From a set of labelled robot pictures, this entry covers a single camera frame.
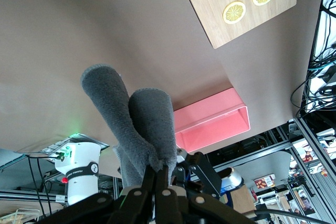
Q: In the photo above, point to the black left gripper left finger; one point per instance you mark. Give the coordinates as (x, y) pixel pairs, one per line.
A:
(131, 205)

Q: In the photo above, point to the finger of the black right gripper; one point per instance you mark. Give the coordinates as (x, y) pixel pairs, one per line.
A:
(206, 174)
(182, 175)

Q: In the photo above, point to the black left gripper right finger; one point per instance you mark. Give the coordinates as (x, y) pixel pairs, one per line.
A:
(168, 208)

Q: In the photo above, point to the red and grey cloth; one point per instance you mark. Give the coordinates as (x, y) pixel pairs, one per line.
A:
(147, 124)

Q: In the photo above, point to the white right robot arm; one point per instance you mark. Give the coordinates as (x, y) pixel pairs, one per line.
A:
(78, 161)

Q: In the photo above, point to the brown wooden board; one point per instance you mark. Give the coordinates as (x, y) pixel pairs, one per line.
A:
(242, 199)

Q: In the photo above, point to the pink plastic bin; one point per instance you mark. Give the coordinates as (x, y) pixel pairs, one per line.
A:
(210, 119)

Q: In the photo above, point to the box with flower print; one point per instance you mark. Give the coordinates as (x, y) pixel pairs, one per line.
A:
(263, 180)

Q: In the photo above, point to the wooden cutting board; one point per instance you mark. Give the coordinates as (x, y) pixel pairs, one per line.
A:
(210, 11)

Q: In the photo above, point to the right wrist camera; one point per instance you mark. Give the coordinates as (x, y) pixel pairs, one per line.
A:
(232, 180)

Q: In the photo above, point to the aluminium frame rail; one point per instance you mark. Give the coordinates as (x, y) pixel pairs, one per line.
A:
(315, 145)

